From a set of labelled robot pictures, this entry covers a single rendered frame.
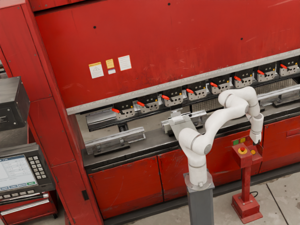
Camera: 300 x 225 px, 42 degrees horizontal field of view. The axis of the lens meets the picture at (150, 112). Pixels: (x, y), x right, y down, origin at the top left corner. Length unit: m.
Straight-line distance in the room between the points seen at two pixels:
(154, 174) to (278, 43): 1.49
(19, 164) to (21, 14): 0.87
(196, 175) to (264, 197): 1.45
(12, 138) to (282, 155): 2.46
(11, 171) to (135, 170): 1.21
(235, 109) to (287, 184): 1.69
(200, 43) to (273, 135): 1.19
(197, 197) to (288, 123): 1.27
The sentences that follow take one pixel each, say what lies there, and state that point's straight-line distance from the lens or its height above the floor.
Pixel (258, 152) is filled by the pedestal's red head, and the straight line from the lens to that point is 3.35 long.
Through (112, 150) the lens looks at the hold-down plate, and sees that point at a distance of 3.21.
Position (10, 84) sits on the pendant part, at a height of 1.95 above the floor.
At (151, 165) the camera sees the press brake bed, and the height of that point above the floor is 0.67.
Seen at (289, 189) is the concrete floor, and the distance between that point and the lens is 4.05.
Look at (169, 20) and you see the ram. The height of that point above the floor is 1.89.
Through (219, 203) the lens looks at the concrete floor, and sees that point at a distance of 3.89.
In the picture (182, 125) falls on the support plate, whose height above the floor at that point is 1.00.
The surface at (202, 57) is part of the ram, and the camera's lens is 2.98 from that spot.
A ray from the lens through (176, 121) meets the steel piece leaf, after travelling 3.22.
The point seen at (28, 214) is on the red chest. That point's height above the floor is 0.22.
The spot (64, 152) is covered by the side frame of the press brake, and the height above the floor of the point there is 1.15.
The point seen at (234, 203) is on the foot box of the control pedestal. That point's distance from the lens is 3.83.
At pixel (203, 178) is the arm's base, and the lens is 2.66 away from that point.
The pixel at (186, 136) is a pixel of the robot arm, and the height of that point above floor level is 1.41.
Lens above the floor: 3.07
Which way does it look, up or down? 38 degrees down
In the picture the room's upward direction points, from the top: 10 degrees counter-clockwise
